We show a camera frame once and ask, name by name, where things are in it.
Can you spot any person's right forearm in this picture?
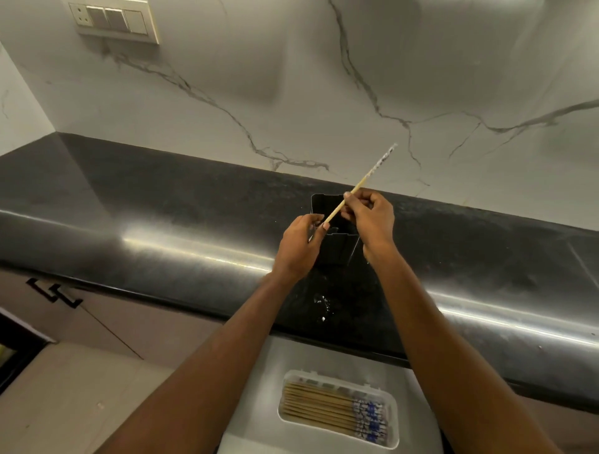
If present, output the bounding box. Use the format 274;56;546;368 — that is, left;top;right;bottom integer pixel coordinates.
363;243;563;454

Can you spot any beige cabinet door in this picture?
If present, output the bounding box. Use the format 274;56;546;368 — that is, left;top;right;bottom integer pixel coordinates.
0;268;142;360
70;289;226;370

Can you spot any white plastic tray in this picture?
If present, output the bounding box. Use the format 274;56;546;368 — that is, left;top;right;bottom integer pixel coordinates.
277;370;400;450

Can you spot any white wall switch panel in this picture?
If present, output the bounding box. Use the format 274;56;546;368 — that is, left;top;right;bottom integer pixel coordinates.
62;0;160;46

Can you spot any black cabinet handle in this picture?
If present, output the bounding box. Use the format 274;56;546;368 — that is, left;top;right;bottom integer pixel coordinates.
26;278;60;304
50;284;84;310

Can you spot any bamboo chopstick with patterned end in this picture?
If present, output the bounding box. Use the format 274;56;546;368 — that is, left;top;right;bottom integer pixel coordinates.
323;143;398;226

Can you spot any black cutlery holder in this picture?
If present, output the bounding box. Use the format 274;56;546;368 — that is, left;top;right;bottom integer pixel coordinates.
311;193;364;268

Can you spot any person's right hand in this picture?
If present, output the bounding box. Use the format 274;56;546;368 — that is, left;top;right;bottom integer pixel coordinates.
340;188;399;266

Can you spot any pile of bamboo chopsticks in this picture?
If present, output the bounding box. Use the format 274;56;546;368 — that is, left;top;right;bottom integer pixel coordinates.
281;383;390;444

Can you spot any person's left forearm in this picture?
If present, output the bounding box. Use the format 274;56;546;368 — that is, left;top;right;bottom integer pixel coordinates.
95;271;306;454

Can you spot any person's left hand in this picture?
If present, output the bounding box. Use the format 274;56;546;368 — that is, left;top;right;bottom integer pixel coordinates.
271;213;331;284

